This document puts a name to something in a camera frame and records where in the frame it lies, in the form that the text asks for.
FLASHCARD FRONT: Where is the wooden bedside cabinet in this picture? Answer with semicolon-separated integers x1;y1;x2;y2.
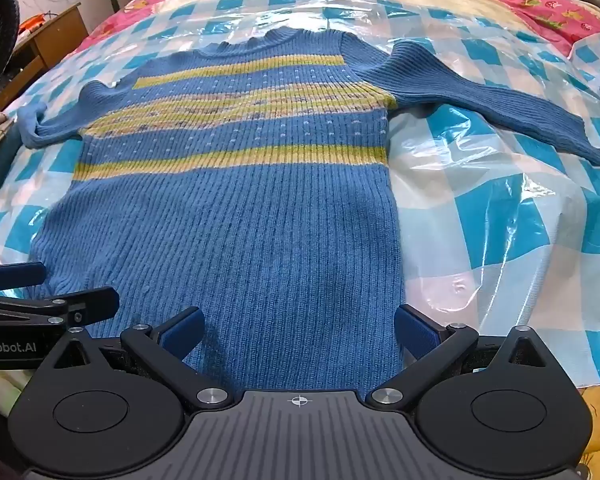
0;2;90;121

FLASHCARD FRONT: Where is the blue checked plastic sheet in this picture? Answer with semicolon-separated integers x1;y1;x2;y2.
0;0;600;396

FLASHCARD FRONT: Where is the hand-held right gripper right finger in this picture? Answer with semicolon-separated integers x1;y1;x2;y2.
365;303;564;407

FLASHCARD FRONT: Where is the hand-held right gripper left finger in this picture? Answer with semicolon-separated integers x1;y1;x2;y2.
41;306;233;409

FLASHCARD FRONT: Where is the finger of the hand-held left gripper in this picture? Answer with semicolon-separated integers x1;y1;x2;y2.
0;262;47;292
0;287;121;329

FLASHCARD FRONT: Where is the blue striped knit sweater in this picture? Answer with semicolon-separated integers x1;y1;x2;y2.
17;28;600;401

